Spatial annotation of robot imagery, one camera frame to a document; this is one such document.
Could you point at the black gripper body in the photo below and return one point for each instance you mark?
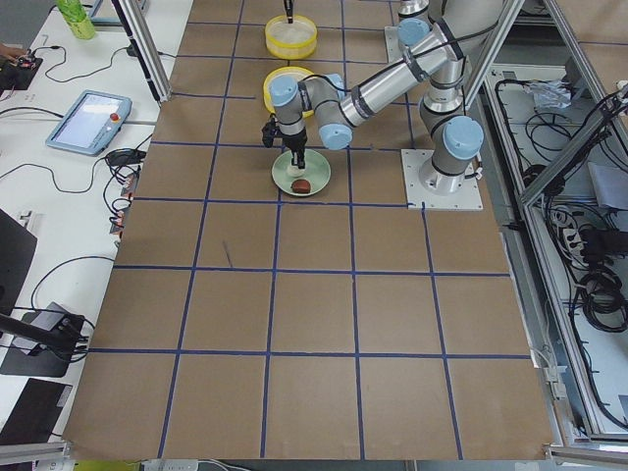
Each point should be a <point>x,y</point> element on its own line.
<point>295,142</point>

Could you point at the white bun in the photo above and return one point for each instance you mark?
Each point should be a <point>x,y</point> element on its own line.
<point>294,172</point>

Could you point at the yellow bamboo steamer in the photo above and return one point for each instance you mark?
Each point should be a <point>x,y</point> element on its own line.
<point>291,41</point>
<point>280,85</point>

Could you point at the red-brown bun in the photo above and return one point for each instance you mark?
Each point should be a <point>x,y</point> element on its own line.
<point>301,186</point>

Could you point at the light green plate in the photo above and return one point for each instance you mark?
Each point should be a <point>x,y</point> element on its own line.
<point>317,171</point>

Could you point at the teach pendant with red button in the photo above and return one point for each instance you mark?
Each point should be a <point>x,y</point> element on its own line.
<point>91,123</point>

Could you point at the green bottle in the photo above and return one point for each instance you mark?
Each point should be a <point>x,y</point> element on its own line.
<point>76,18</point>

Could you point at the black laptop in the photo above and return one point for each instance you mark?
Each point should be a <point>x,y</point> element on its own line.
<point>17,251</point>

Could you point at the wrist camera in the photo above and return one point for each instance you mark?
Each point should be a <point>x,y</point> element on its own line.
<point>270,131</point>

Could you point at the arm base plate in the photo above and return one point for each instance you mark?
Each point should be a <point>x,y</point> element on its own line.
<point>394,46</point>
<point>427,189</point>

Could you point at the aluminium frame post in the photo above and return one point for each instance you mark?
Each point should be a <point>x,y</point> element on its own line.
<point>143,45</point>

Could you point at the black camera stand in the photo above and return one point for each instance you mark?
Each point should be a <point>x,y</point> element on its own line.
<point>46,341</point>

